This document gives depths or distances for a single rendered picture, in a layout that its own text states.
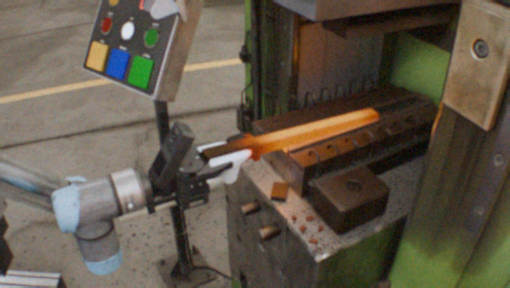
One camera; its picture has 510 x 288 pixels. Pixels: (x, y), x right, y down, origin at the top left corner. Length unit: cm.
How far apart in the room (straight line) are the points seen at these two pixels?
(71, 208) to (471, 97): 63
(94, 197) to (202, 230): 138
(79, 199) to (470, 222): 63
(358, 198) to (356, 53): 48
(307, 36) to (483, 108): 52
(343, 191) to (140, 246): 140
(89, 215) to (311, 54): 63
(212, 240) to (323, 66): 116
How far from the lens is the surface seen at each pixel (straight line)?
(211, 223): 209
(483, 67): 61
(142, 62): 114
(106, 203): 72
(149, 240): 206
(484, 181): 69
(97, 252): 78
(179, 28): 111
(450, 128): 70
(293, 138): 84
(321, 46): 105
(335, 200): 76
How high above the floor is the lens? 148
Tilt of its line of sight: 35 degrees down
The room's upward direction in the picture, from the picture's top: straight up
